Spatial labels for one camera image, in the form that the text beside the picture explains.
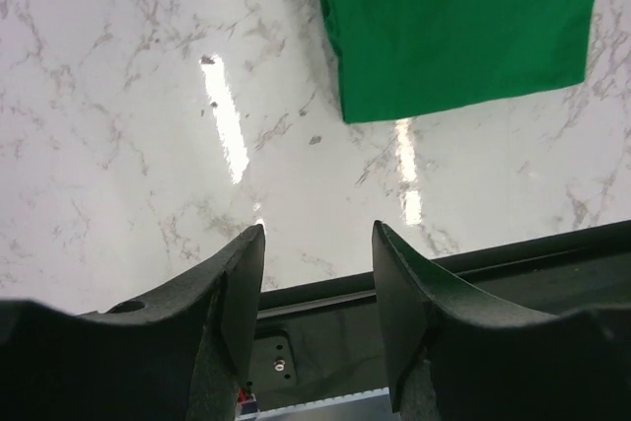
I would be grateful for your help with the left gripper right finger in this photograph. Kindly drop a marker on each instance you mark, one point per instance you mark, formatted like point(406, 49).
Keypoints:
point(455, 352)

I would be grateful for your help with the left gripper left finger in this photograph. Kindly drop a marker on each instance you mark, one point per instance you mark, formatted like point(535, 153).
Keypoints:
point(178, 352)

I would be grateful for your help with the green t shirt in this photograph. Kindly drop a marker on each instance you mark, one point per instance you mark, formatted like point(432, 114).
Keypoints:
point(404, 58)

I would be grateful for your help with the white slotted cable duct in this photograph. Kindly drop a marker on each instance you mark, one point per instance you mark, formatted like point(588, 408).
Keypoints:
point(362, 406)

